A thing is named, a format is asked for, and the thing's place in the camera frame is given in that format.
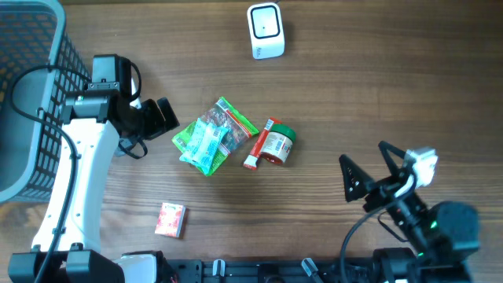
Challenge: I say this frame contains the teal packet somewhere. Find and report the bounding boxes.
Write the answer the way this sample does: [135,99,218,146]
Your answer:
[179,119,229,175]

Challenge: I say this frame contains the grey plastic mesh basket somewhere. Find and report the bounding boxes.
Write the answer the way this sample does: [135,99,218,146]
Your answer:
[1,0,88,202]

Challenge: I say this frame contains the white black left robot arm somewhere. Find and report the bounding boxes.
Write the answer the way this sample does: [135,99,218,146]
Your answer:
[8,54,179,282]

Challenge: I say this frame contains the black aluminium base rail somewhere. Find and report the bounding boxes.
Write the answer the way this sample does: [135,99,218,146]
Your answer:
[93,257,444,283]

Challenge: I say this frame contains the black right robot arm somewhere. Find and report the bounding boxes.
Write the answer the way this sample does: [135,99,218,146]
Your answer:
[339,141,480,282]

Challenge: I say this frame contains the green lid jar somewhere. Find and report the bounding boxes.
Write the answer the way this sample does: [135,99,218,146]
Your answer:
[260,124,296,165]

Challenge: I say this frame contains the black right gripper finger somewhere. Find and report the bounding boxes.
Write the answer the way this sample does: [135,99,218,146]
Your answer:
[339,154,373,202]
[378,141,406,177]

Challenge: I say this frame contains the pink tissue pack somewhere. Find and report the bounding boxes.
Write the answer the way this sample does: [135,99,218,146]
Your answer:
[155,202,186,238]

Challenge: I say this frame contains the red stick packet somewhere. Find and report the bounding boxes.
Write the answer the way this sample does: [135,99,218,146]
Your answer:
[243,117,282,170]

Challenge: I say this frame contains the green snack packet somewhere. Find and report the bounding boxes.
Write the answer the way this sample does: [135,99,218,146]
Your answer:
[172,97,259,176]

